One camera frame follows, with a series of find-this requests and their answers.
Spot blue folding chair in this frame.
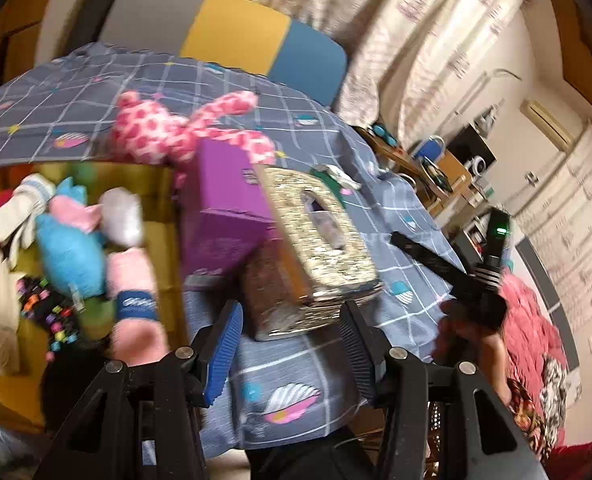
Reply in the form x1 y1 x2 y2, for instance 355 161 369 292
416 136 447 161

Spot purple cardboard box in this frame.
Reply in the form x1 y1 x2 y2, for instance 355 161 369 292
178 137 277 281

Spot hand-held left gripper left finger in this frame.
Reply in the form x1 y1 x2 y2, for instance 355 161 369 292
33 300 245 480

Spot pink spotted plush bunny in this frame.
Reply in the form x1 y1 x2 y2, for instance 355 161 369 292
110 90 277 168

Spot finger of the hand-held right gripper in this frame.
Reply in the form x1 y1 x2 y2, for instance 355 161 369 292
389 230 477 291

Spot blue-grey plaid blanket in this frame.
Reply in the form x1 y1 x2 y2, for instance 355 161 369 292
0 42 464 461

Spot green cloth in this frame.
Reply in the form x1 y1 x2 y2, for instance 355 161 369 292
310 167 347 196

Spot person's right hand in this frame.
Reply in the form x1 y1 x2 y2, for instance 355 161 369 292
432 299 484 363

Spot gold glitter tissue box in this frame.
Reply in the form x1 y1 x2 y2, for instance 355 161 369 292
241 166 384 342

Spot person's right forearm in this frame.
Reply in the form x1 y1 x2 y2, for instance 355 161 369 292
478 330 557 463

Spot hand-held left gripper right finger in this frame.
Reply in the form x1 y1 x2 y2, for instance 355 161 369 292
339 301 549 480

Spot white patterned wardrobe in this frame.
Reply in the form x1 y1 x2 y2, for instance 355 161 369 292
513 120 592 331

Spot wall air conditioner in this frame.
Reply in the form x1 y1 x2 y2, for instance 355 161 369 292
520 100 577 153

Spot black multicoloured print cloth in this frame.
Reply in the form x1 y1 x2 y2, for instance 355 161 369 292
16 275 82 356

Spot blue toy on desk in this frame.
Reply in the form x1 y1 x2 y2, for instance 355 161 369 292
371 122 402 146

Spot grey yellow blue chair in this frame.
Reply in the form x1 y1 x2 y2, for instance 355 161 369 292
98 0 349 106

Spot crumpled white tissue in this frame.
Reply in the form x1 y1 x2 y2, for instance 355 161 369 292
313 164 362 191

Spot red quilt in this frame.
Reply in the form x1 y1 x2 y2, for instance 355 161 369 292
498 270 577 376

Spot beige patterned curtain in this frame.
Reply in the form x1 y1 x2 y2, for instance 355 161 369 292
251 0 527 136

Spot white fluffy pompom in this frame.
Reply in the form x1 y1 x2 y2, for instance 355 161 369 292
98 187 143 248

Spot wooden desk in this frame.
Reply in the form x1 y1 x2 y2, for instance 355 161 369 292
356 125 482 221

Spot yellow storage container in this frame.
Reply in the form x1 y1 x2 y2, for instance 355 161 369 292
0 160 187 421

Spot person's dark trousers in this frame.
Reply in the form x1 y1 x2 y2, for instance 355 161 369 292
246 427 377 480

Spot black and white patterned cloth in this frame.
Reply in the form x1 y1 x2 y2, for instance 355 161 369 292
541 360 572 441

